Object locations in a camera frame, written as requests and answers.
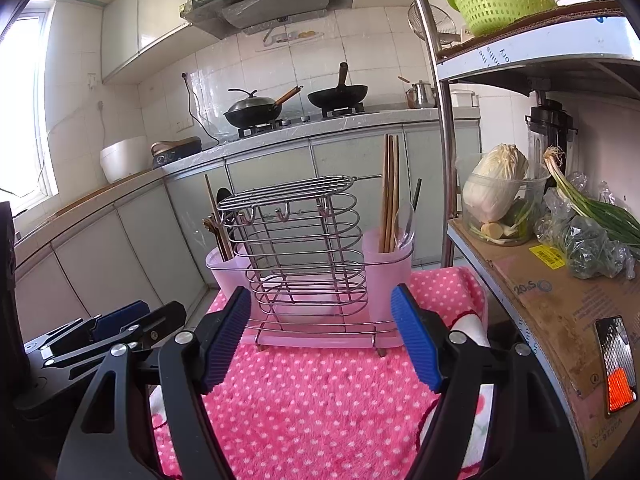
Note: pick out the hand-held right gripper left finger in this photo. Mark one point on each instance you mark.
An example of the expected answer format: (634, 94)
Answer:
(227, 340)

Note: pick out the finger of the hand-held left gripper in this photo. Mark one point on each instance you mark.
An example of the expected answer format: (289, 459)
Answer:
(165, 317)
(120, 317)

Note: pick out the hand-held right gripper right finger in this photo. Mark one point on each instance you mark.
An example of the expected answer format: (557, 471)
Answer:
(415, 340)

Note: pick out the wide pink plastic cup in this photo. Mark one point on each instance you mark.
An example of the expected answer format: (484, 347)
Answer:
(225, 280)

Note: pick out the narrow pink plastic cup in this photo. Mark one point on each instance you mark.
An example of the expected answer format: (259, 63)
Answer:
(387, 280)

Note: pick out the wooden chopstick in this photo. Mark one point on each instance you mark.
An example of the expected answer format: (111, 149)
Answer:
(384, 190)
(390, 190)
(396, 185)
(216, 215)

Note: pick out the clear plastic spoon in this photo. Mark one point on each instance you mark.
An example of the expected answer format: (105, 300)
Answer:
(406, 225)

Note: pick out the black spoon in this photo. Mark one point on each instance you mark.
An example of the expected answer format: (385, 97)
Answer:
(223, 200)

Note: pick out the black chopstick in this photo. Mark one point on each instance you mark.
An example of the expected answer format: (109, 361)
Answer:
(417, 192)

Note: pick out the grey base cabinets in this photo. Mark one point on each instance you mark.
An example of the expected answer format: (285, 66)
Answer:
(100, 260)

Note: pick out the pink plastic drip tray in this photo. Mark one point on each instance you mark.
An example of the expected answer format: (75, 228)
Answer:
(325, 337)

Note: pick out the pink polka dot towel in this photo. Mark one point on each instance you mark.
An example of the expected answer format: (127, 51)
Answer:
(320, 400)

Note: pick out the ginger piece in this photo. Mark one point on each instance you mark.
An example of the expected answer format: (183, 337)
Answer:
(491, 230)

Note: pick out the brown cardboard sheet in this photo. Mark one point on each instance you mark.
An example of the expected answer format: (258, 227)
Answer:
(550, 320)

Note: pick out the white rice cooker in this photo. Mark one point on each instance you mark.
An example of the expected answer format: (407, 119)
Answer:
(125, 160)

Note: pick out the black induction cooker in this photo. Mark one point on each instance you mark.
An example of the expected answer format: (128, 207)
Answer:
(175, 159)

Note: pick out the napa cabbage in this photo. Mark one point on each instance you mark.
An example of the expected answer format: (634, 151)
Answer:
(495, 185)

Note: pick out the window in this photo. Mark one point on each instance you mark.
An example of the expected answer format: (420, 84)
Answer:
(25, 100)

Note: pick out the clear plastic container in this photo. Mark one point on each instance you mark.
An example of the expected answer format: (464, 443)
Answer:
(537, 195)

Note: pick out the plastic bag of greens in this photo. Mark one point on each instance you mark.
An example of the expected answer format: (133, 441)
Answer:
(590, 250)

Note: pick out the metal shelf unit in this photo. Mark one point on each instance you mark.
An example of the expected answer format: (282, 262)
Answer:
(442, 135)

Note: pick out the green onions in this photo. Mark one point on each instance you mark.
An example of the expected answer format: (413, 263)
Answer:
(600, 210)

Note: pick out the metal wok lid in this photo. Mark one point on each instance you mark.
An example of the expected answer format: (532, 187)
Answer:
(250, 104)

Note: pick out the gas stove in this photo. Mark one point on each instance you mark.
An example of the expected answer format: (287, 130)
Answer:
(300, 120)

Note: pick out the small brown pot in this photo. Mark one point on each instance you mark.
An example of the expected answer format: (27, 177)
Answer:
(411, 100)

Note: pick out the steel kettle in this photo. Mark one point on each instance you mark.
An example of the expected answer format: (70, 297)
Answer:
(422, 95)

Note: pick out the white rectangular container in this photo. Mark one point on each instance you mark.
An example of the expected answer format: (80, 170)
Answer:
(462, 99)

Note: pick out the black blender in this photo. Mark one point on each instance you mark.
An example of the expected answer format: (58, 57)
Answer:
(550, 125)

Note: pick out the metal mesh strainer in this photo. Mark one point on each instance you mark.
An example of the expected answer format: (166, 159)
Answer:
(430, 20)

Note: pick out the grey range hood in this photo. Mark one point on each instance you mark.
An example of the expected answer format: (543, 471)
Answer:
(275, 0)

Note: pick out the green plastic colander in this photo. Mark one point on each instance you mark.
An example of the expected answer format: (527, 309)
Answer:
(500, 5)

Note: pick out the white wall cabinets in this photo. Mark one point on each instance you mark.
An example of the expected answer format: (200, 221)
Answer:
(145, 15)

